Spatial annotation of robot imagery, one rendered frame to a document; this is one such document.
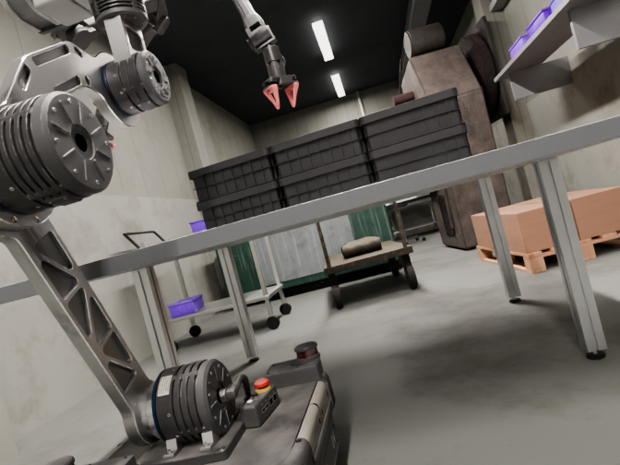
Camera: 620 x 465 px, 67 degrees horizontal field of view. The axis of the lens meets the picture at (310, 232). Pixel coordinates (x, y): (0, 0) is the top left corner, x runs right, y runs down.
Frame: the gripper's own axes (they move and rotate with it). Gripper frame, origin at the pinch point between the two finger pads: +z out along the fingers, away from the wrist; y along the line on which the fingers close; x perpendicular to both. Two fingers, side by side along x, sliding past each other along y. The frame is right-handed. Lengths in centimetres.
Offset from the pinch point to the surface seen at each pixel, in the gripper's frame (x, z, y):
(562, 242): 49, 67, -55
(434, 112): 39.0, 17.7, -24.6
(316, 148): 12.8, 17.8, 1.3
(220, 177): -11.2, 17.9, 25.0
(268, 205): -1.3, 30.9, 16.0
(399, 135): 31.0, 21.3, -16.4
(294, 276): -290, 100, -142
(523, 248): -51, 97, -178
